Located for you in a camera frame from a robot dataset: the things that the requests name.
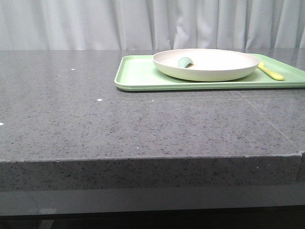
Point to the white round plate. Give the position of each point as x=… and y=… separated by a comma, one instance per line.
x=209, y=65

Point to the yellow plastic fork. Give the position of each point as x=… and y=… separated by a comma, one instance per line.
x=271, y=73

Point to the light green serving tray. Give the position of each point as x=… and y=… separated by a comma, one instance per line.
x=138, y=73

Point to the pale green spoon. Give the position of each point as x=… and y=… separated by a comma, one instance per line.
x=184, y=62

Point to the white pleated curtain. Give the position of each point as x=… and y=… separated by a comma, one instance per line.
x=151, y=24

